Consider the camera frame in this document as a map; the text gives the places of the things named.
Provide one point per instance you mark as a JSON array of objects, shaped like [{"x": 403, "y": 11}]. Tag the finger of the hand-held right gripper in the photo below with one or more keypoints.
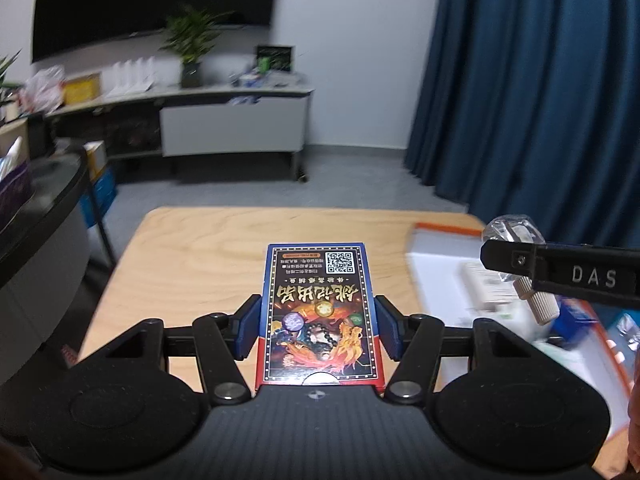
[{"x": 507, "y": 257}]

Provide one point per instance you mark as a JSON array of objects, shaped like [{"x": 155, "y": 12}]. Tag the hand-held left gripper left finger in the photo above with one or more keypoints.
[{"x": 247, "y": 330}]

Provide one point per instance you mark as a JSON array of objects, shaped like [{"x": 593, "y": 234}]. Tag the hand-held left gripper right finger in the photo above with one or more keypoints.
[{"x": 387, "y": 330}]

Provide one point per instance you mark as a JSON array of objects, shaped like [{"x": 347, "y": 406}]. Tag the clear bottle ribbed cap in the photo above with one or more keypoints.
[{"x": 510, "y": 227}]

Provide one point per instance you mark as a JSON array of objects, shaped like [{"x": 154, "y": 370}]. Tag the white barcode box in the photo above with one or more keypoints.
[{"x": 480, "y": 280}]

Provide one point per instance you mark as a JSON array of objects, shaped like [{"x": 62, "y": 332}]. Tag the red blue card box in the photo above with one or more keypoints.
[{"x": 320, "y": 320}]

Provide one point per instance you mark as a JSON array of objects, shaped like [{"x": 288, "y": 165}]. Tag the orange white box lid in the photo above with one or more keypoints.
[{"x": 440, "y": 270}]

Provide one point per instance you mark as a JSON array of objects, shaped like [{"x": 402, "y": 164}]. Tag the person's right hand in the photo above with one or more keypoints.
[{"x": 635, "y": 425}]

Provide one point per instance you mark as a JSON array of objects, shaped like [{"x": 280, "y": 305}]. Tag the blue curtain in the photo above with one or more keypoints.
[{"x": 525, "y": 85}]

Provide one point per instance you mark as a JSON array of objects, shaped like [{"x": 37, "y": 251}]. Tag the blue plastic bag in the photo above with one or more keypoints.
[{"x": 102, "y": 195}]

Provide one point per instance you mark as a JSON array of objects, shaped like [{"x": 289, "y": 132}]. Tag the white tv cabinet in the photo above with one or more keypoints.
[{"x": 230, "y": 130}]

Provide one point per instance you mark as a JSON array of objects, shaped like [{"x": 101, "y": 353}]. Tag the black glass-topped counter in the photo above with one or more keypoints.
[{"x": 45, "y": 240}]

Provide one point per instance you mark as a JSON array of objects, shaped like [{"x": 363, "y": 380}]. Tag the cardboard parcel box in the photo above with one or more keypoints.
[{"x": 95, "y": 155}]

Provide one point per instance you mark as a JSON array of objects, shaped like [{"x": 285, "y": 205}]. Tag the clear plastic boxes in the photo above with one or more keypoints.
[{"x": 265, "y": 80}]

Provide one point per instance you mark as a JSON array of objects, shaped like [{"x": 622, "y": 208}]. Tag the green black box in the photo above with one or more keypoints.
[{"x": 274, "y": 59}]

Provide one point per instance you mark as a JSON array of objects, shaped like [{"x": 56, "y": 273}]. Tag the white router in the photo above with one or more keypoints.
[{"x": 130, "y": 80}]

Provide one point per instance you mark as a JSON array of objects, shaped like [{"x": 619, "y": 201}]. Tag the potted plant dark pot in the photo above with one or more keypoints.
[{"x": 192, "y": 45}]

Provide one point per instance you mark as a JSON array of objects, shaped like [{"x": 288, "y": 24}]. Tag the yellow box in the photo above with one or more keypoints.
[{"x": 82, "y": 89}]

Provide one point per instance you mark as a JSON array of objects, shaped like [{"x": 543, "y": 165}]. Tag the white spray bottle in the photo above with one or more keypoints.
[{"x": 11, "y": 157}]

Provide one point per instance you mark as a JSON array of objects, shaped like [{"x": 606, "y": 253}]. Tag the beige box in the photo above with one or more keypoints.
[{"x": 12, "y": 135}]

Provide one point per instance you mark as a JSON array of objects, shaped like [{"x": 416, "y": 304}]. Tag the white plastic bag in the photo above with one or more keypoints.
[{"x": 45, "y": 87}]

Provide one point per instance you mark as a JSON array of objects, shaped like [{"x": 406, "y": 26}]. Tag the black television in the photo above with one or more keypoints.
[{"x": 150, "y": 0}]

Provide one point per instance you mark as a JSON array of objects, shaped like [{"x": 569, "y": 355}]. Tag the leafy green plant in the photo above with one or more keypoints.
[{"x": 7, "y": 75}]

